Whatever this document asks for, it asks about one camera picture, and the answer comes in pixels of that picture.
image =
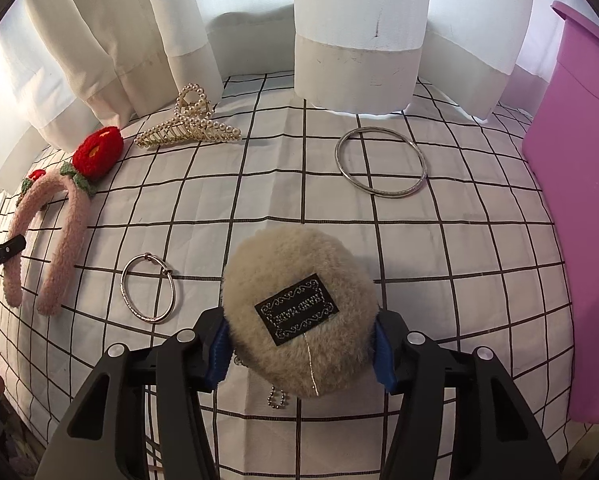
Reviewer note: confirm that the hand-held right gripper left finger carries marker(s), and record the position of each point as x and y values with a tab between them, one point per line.
220	352

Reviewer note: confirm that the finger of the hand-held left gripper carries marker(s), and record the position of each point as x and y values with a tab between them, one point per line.
1	252

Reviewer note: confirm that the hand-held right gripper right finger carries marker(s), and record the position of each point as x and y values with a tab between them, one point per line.
383	360

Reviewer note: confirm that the pink fuzzy flower headband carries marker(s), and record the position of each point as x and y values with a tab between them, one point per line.
64	260

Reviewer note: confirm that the small silver clasp bangle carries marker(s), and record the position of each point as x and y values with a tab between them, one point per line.
123	284

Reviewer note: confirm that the pearl hair claw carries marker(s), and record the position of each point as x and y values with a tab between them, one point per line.
189	127

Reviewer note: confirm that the pink plastic bin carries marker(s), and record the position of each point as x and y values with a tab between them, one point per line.
579	210

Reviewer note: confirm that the large plain silver bangle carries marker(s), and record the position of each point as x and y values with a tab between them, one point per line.
385	192

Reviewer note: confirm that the white black-grid tablecloth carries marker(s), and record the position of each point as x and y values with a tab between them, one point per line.
279	185

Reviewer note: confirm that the dark patterned cloth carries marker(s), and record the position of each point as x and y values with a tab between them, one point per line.
14	440

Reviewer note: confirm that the white curtain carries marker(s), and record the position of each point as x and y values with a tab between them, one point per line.
354	35

